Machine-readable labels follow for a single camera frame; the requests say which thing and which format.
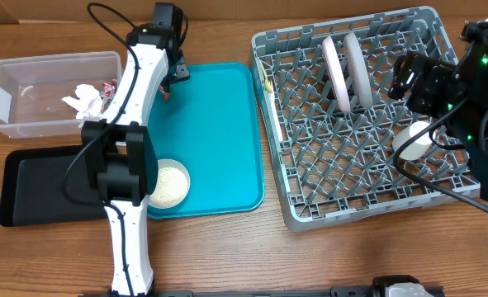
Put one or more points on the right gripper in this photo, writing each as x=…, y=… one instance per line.
x=428, y=72

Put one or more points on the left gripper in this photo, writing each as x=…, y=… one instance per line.
x=182, y=71

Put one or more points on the white plastic cup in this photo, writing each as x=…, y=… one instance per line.
x=419, y=147

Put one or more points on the foil wrapper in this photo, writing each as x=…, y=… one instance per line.
x=107, y=93

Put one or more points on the grey deep plate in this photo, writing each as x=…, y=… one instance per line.
x=357, y=70

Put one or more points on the yellow plastic spoon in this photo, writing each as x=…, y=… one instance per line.
x=268, y=85

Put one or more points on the white napkin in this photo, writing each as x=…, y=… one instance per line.
x=88, y=102

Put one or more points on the white plate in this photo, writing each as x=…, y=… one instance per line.
x=335, y=74

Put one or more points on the white plastic fork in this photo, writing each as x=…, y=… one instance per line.
x=271, y=97

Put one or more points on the grey dishwasher rack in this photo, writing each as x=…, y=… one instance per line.
x=334, y=167

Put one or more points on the small red sauce packet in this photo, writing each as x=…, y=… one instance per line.
x=165, y=94

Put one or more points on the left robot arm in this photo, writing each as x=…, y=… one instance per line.
x=119, y=155

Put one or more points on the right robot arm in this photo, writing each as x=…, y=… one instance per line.
x=468, y=120

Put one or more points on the teal serving tray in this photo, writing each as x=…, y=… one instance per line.
x=210, y=125

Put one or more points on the grey bowl with rice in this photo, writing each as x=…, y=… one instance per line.
x=172, y=185

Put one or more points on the clear plastic bin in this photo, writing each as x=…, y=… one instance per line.
x=32, y=90

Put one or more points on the black plastic tray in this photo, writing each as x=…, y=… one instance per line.
x=32, y=189

